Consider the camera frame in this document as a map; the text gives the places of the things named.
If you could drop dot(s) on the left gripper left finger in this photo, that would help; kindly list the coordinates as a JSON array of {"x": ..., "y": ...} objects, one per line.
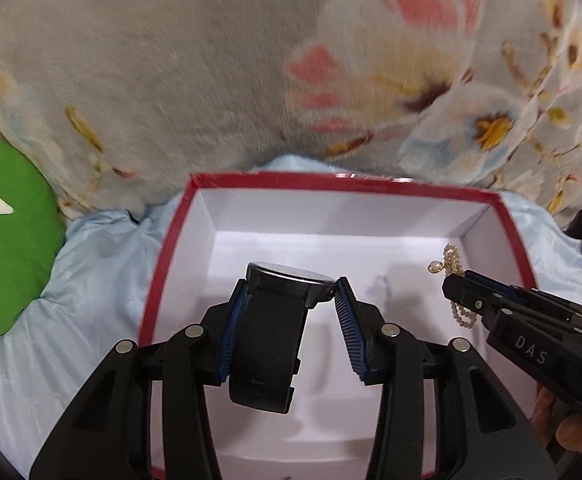
[{"x": 104, "y": 432}]

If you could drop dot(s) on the red jewelry box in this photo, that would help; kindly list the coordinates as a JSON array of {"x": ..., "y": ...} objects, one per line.
[{"x": 379, "y": 234}]

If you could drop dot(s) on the black smartwatch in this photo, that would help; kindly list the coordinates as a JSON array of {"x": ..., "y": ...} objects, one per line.
[{"x": 268, "y": 331}]

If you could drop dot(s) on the person's right hand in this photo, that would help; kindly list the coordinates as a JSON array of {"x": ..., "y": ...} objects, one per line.
[{"x": 567, "y": 432}]

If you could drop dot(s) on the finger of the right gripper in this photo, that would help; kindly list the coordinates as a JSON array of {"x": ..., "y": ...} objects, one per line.
[
  {"x": 515, "y": 315},
  {"x": 533, "y": 299}
]

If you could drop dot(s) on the green round cushion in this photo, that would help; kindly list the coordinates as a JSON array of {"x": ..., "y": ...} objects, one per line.
[{"x": 31, "y": 234}]

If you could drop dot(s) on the grey floral blanket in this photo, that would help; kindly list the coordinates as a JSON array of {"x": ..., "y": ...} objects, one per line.
[{"x": 118, "y": 101}]

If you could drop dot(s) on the light blue palm bedsheet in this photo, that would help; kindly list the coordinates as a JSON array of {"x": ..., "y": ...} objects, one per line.
[{"x": 95, "y": 298}]

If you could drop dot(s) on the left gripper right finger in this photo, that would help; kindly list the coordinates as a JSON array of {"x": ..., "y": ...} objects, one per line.
[{"x": 481, "y": 432}]

